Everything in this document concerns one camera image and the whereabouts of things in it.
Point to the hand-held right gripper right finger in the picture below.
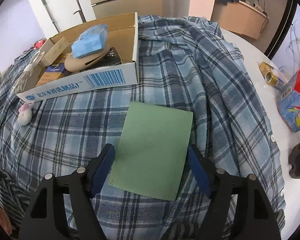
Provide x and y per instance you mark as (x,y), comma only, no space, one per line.
(201,172)

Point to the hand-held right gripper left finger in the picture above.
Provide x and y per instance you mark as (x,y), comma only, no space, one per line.
(102,172)

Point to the cardboard box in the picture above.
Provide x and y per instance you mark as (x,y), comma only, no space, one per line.
(107,78)

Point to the round wooden coaster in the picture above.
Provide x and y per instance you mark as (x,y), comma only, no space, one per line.
(75,63)

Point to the blue plaid shirt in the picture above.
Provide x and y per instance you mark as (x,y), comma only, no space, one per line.
(215,92)

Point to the small white pink plush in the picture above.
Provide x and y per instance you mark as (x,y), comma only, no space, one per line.
(25,115)

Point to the grey striped cloth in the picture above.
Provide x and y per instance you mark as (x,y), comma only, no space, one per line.
(7,192)

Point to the yellow and blue packet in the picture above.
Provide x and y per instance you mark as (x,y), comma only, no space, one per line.
(52,70)

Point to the small black box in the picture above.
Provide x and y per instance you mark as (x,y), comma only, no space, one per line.
(113,56)

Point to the blue and red bag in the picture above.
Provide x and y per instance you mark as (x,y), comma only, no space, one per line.
(296,100)

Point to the gold tape roll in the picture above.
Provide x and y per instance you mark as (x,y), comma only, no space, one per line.
(271,75)

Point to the colourful pile of toys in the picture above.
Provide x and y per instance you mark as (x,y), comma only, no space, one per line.
(38,43)

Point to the beige vanity cabinet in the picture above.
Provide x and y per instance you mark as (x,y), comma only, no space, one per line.
(240,17)

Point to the floral glass door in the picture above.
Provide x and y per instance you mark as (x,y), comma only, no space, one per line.
(295,35)

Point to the grey metal pole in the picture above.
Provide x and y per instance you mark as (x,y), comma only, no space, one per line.
(48,11)

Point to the gold refrigerator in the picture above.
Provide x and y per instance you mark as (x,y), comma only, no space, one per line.
(125,0)

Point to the black door frame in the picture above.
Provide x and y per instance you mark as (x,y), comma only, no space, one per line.
(282,27)

